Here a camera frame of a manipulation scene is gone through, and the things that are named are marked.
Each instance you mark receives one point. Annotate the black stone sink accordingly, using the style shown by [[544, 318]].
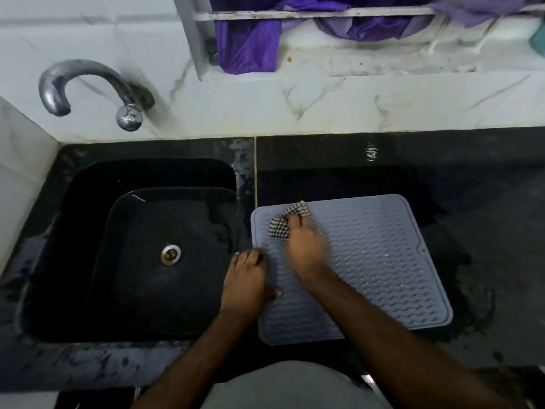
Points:
[[140, 302]]

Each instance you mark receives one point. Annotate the person's grey shirt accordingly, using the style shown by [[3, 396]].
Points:
[[294, 387]]

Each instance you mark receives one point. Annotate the person's right forearm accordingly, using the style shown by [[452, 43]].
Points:
[[404, 349]]

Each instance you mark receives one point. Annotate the person's left hand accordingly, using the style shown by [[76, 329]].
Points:
[[245, 281]]

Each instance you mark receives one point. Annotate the white window grille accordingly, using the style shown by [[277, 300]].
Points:
[[319, 13]]

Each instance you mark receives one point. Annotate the metal sink drain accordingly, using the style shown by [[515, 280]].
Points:
[[170, 255]]

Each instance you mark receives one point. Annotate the teal plastic box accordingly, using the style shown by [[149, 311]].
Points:
[[540, 42]]

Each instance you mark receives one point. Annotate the chrome wall faucet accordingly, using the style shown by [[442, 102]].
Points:
[[85, 65]]

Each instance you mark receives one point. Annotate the purple satin curtain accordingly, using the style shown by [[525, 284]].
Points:
[[247, 46]]

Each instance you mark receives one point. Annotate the person's right hand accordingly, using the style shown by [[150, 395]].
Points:
[[306, 251]]

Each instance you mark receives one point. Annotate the person's left forearm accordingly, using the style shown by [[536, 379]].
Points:
[[196, 362]]

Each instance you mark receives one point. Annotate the grey window frame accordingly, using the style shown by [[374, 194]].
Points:
[[191, 29]]

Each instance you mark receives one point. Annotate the grey silicone mat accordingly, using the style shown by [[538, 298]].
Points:
[[374, 259]]

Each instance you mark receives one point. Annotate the checkered cleaning cloth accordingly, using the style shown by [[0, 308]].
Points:
[[279, 227]]

